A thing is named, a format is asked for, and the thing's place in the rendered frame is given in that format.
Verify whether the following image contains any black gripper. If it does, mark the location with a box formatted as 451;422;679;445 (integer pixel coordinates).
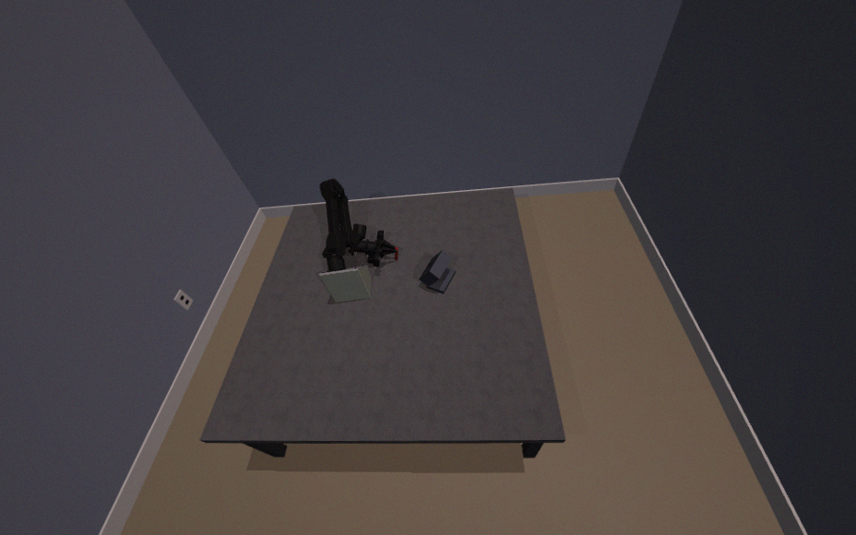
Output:
363;231;397;267

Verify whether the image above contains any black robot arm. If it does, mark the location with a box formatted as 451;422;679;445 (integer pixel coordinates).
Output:
319;179;366;272

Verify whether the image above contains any dark grey sloped panel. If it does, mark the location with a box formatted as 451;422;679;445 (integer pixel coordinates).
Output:
419;250;456;294

